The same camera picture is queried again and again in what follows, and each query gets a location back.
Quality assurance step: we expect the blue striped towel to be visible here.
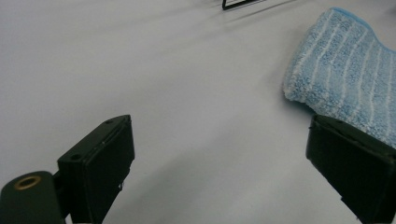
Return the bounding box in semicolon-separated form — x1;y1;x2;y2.
283;7;396;148

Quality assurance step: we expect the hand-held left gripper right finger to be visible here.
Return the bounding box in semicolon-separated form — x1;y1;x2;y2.
305;114;396;224

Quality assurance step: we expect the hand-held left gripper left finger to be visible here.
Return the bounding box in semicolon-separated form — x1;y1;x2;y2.
57;115;135;224

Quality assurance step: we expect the black wire rack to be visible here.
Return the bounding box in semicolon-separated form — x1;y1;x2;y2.
221;0;269;11

